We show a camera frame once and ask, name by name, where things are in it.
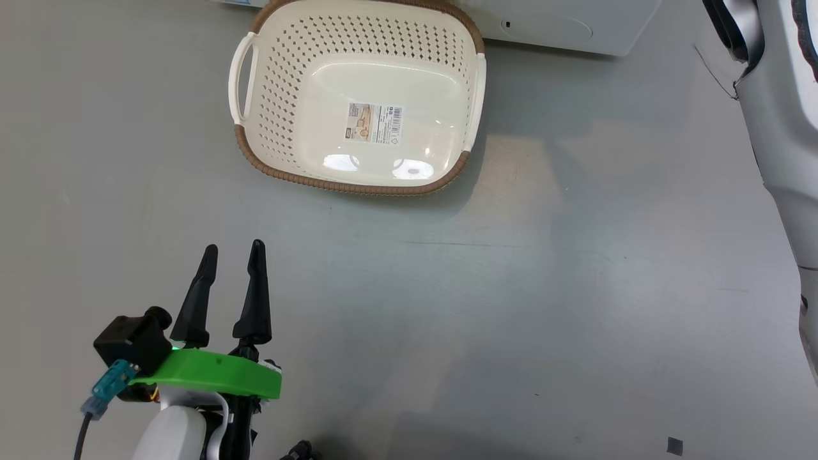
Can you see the basket product label sticker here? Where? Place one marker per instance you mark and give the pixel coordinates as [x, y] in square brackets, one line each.
[375, 123]

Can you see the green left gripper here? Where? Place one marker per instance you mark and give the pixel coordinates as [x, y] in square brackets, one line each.
[217, 374]

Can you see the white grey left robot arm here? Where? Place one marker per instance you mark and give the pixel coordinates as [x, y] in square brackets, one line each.
[172, 434]

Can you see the cream perforated basket brown rim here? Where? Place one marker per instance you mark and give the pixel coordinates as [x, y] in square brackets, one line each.
[287, 96]

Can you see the small dark square floor marker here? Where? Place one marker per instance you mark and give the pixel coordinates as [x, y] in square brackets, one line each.
[675, 446]

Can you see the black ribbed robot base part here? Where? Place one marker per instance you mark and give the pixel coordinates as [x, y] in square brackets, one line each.
[300, 450]

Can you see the round filter cover flap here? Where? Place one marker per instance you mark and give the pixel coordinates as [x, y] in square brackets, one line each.
[549, 29]

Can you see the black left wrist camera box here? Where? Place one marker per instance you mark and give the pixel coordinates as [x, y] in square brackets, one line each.
[131, 342]

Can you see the white front-load washing machine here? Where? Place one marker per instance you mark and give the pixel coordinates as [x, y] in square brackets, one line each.
[613, 25]

